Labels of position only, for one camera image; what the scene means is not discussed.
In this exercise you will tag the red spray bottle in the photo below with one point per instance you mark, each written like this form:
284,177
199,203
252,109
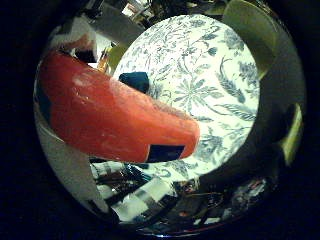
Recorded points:
110,116

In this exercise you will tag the dark teal cloth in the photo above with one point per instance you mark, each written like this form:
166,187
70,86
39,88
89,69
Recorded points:
135,81

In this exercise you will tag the blue floral white tablecloth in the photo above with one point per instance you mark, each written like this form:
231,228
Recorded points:
200,93

